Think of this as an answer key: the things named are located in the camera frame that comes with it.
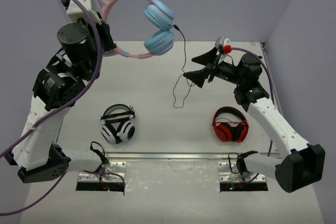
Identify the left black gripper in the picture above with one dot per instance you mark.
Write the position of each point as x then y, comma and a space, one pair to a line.
106, 38

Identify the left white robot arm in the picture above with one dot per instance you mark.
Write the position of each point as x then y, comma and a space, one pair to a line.
66, 78

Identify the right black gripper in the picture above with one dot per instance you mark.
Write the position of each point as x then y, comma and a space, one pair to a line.
211, 61

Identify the black white headphones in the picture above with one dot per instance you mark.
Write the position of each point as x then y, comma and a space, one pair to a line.
118, 123

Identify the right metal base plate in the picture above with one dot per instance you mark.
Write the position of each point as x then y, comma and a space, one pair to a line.
229, 174

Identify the pink blue cat-ear headphones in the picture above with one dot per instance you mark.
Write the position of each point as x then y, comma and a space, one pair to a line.
160, 16

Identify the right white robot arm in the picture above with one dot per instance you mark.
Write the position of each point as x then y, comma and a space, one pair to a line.
300, 163

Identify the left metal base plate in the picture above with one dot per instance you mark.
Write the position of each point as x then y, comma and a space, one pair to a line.
112, 173

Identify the metal base plate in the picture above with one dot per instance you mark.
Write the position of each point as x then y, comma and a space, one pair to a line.
229, 174
112, 173

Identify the aluminium front table rail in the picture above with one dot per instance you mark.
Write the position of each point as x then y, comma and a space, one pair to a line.
133, 156

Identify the red black headphones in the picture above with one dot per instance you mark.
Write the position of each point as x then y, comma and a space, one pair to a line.
227, 133

